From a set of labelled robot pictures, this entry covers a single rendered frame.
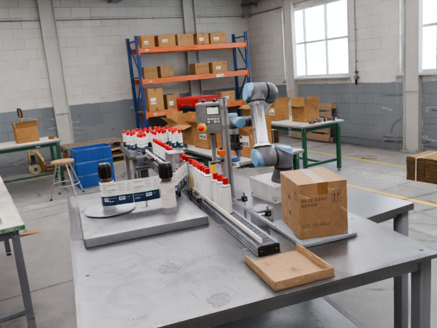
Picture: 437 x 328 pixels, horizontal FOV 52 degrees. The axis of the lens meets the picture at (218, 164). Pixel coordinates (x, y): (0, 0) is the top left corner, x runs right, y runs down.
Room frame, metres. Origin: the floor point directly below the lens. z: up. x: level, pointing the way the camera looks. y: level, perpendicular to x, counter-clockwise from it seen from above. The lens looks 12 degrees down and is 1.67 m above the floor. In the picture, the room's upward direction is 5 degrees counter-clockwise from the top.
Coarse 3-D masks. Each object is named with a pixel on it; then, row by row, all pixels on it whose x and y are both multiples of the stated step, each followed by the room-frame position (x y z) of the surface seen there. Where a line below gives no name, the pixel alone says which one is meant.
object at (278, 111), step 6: (276, 102) 7.27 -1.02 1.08; (282, 102) 7.32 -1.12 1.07; (288, 102) 7.40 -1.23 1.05; (270, 108) 7.39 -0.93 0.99; (276, 108) 7.27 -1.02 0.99; (282, 108) 7.32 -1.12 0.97; (288, 108) 7.38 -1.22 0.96; (270, 114) 7.39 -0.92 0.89; (276, 114) 7.27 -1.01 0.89; (282, 114) 7.32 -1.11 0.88; (288, 114) 7.37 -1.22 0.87; (276, 120) 7.27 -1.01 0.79
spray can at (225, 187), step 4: (224, 180) 2.39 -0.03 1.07; (224, 184) 2.39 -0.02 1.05; (228, 184) 2.40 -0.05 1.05; (224, 188) 2.38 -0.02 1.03; (228, 188) 2.38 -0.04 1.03; (224, 192) 2.38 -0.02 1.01; (228, 192) 2.38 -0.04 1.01; (224, 196) 2.38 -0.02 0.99; (228, 196) 2.38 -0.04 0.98; (224, 200) 2.38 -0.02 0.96; (228, 200) 2.38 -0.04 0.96; (224, 204) 2.39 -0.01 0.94; (228, 204) 2.38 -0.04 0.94; (224, 208) 2.39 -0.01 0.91; (228, 208) 2.38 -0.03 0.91; (228, 212) 2.38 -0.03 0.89; (232, 212) 2.40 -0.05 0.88
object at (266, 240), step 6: (210, 204) 2.60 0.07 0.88; (216, 210) 2.47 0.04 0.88; (222, 216) 2.37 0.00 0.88; (234, 216) 2.34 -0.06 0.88; (240, 216) 2.33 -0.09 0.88; (246, 222) 2.23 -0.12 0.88; (240, 228) 2.14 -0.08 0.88; (252, 228) 2.12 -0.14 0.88; (246, 234) 2.05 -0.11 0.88; (258, 234) 2.04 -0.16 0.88; (264, 234) 2.03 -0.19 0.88; (252, 240) 1.97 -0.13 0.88; (264, 240) 1.96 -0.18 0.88; (270, 240) 1.95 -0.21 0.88
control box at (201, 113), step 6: (210, 102) 2.82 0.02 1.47; (216, 102) 2.77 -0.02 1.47; (198, 108) 2.79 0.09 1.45; (204, 108) 2.78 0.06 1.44; (198, 114) 2.79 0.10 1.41; (204, 114) 2.78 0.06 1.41; (198, 120) 2.79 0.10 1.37; (204, 120) 2.78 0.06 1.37; (204, 126) 2.78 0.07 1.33; (210, 126) 2.77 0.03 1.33; (216, 126) 2.76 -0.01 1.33; (198, 132) 2.79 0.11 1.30; (204, 132) 2.78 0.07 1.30; (210, 132) 2.77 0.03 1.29; (216, 132) 2.76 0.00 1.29
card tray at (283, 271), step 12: (288, 252) 1.91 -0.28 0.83; (300, 252) 1.89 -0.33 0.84; (252, 264) 1.76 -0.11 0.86; (264, 264) 1.80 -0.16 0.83; (276, 264) 1.79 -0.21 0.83; (288, 264) 1.78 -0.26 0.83; (300, 264) 1.77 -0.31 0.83; (312, 264) 1.76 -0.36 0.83; (324, 264) 1.70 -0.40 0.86; (264, 276) 1.65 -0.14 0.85; (276, 276) 1.68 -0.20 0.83; (288, 276) 1.67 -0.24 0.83; (300, 276) 1.59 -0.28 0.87; (312, 276) 1.61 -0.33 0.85; (324, 276) 1.63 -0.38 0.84; (276, 288) 1.56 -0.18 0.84
